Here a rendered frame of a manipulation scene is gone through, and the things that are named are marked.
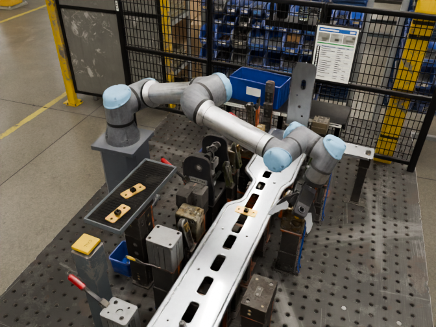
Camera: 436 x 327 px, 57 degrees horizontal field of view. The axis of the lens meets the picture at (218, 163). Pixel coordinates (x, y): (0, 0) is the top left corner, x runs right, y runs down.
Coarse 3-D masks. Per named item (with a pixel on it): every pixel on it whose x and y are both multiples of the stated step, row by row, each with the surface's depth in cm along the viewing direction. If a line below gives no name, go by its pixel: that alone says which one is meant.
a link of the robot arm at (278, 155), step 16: (192, 96) 136; (208, 96) 139; (192, 112) 134; (208, 112) 132; (224, 112) 132; (224, 128) 129; (240, 128) 127; (256, 128) 127; (240, 144) 128; (256, 144) 124; (272, 144) 122; (288, 144) 122; (272, 160) 119; (288, 160) 119
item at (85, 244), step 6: (84, 234) 121; (78, 240) 119; (84, 240) 119; (90, 240) 119; (96, 240) 119; (72, 246) 117; (78, 246) 117; (84, 246) 117; (90, 246) 117; (84, 252) 116
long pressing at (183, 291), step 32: (256, 160) 182; (256, 192) 163; (224, 224) 148; (256, 224) 148; (192, 256) 135; (224, 256) 136; (192, 288) 125; (224, 288) 125; (160, 320) 116; (192, 320) 116
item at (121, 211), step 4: (124, 204) 132; (120, 208) 130; (128, 208) 130; (112, 212) 129; (116, 212) 127; (120, 212) 128; (124, 212) 129; (108, 216) 127; (112, 216) 127; (116, 216) 127; (120, 216) 127; (108, 220) 126; (112, 220) 126; (116, 220) 126
